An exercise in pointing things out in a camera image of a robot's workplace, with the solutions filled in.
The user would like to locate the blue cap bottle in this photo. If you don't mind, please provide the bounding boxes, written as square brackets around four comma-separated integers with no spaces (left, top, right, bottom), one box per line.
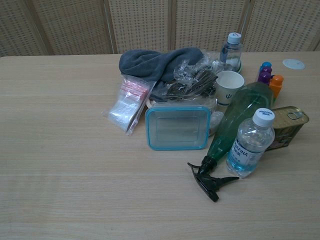
[259,61,273,74]

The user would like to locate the orange cap bottle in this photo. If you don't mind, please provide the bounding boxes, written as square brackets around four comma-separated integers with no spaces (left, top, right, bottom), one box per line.
[269,74,285,100]

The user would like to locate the clear bag of cutlery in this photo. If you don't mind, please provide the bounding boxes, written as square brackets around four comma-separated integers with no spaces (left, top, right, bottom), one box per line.
[148,50,226,103]

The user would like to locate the green spray bottle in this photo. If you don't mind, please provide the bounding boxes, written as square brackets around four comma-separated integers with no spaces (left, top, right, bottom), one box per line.
[187,82,275,203]

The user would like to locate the white paper cup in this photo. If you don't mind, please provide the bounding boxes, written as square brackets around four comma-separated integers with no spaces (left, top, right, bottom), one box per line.
[215,70,245,106]

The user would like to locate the small clear water bottle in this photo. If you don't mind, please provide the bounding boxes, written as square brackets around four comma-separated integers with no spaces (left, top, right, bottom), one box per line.
[219,32,244,72]

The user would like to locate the purple cap bottle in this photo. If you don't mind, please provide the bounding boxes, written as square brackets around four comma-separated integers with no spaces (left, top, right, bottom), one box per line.
[256,71,272,86]

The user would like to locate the clear zip bags with red seal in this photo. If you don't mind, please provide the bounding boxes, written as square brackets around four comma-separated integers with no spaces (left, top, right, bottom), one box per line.
[101,77,157,137]

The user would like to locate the clear container with blue rim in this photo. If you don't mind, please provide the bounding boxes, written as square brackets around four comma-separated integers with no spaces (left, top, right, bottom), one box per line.
[144,105,212,152]

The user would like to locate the olive metal tin can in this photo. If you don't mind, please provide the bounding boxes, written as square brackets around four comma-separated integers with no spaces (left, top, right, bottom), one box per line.
[266,105,311,151]

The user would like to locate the Aquafina water bottle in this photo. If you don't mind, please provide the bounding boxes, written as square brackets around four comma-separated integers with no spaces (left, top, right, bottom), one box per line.
[226,107,276,179]

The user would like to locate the grey towel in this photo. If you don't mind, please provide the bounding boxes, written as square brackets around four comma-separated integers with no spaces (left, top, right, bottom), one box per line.
[118,47,206,83]

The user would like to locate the white round cable cover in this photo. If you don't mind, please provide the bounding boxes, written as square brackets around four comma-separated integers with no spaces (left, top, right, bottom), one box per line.
[282,58,306,70]

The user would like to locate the woven folding screen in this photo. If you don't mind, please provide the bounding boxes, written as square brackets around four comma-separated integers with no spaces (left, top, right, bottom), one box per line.
[0,0,320,58]

